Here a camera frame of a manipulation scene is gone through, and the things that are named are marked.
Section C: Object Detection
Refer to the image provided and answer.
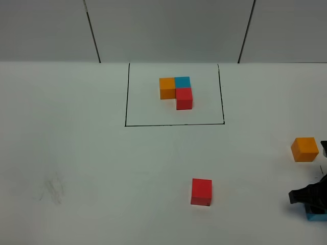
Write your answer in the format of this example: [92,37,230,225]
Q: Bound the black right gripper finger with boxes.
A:
[320,140,327,157]
[289,175,326,210]

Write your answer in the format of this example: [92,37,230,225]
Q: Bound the orange template block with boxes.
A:
[159,78,176,100]

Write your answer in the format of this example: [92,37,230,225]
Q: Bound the blue template block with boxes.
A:
[174,77,191,88]

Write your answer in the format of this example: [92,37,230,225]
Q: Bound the orange loose block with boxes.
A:
[291,137,319,162]

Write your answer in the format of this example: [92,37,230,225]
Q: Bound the red template block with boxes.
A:
[176,88,193,110]

